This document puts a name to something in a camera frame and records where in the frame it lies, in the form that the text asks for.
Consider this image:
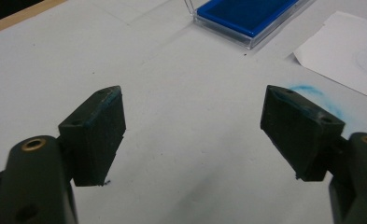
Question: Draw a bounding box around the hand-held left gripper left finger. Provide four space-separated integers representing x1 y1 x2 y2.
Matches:
58 85 127 188

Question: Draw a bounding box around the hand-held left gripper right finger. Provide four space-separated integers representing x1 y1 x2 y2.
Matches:
260 84 347 182

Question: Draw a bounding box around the blue ink pad clear case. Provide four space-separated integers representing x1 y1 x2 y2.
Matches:
191 0 316 50

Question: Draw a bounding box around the white paper sheet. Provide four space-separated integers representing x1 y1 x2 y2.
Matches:
292 10 367 103

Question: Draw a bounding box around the large white table cover board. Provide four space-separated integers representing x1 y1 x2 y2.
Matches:
0 0 367 224

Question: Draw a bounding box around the wooden table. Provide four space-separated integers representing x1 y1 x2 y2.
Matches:
0 0 67 38

